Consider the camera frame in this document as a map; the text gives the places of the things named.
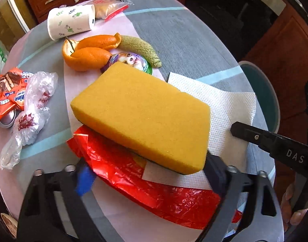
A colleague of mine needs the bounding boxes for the white floral paper cup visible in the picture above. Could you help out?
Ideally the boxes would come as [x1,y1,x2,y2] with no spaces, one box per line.
[47,4,96,41]

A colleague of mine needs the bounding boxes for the black built-in oven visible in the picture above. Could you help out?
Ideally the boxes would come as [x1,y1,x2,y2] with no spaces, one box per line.
[185,0,286,61]

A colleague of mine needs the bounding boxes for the red plastic bag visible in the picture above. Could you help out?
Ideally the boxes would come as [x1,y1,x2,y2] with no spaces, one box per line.
[67,125,243,230]

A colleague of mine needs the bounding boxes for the white paper towel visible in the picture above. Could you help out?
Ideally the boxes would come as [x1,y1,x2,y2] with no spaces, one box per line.
[142,73,256,190]

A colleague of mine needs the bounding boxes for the red cola can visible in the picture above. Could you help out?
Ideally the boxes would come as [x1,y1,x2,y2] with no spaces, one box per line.
[0,109,17,128]

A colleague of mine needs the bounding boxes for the clear plastic bag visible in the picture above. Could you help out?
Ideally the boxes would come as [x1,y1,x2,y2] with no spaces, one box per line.
[0,71,58,170]

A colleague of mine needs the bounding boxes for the round dog picture lid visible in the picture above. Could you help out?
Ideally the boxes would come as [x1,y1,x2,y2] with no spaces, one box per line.
[100,52,152,75]

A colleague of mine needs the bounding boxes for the teal trash bin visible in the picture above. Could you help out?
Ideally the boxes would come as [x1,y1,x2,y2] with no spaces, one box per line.
[239,61,280,133]

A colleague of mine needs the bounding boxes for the striped grey pink tablecloth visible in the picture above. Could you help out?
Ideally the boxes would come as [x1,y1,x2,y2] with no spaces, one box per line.
[0,0,276,242]

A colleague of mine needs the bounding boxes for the yellow sponge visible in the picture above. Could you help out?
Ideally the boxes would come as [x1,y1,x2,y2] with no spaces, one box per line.
[70,62,210,175]

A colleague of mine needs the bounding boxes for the orange peel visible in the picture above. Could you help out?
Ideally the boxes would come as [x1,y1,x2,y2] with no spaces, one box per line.
[62,33,122,72]

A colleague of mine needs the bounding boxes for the person's right hand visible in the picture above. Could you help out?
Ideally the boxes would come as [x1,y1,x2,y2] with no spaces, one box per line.
[281,182,308,226]

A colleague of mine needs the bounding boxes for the orange snack wrapper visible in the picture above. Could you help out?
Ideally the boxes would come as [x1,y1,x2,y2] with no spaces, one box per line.
[0,67,33,120]

